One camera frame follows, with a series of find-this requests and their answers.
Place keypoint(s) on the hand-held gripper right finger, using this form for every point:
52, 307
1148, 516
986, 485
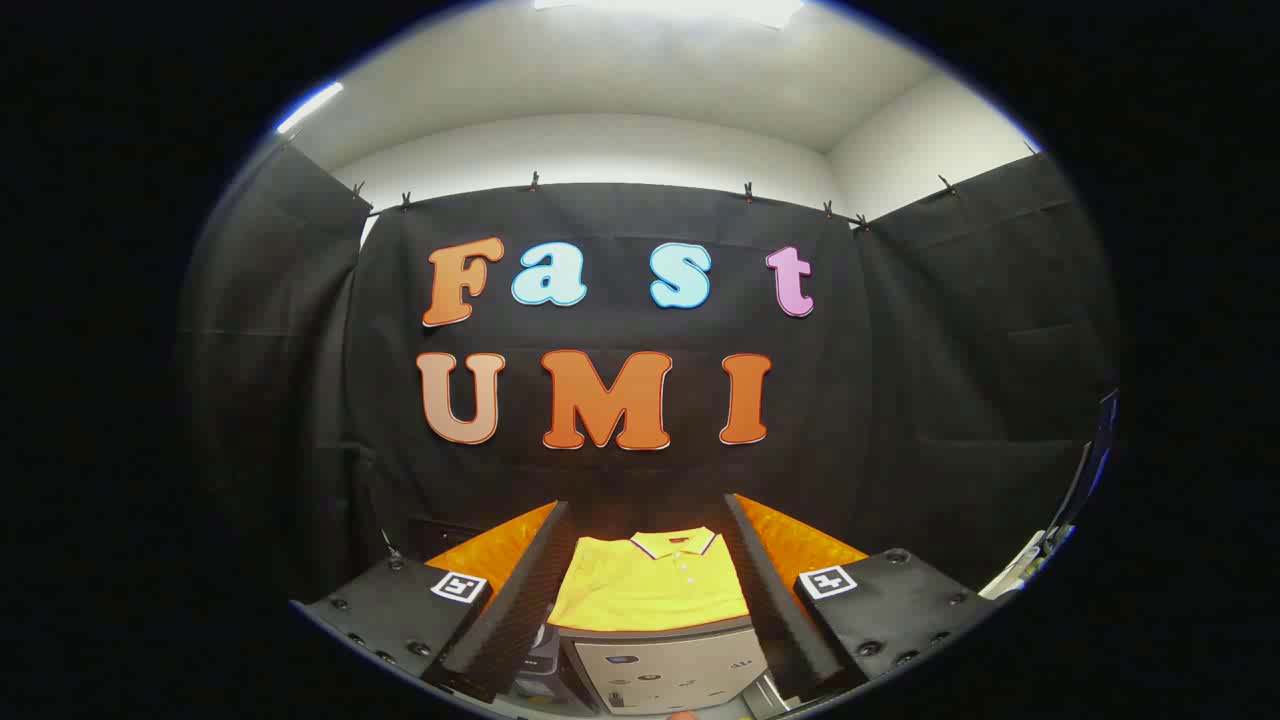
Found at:
775, 600

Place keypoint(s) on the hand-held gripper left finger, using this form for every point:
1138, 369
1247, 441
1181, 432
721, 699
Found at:
520, 600

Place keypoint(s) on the yellow polo shirt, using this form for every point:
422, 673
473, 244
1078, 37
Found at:
640, 590

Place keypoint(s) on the black backdrop cloth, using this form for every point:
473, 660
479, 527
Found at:
600, 480

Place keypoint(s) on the ceiling light strip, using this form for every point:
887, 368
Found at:
310, 106

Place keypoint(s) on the ceiling light panel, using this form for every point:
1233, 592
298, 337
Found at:
670, 8

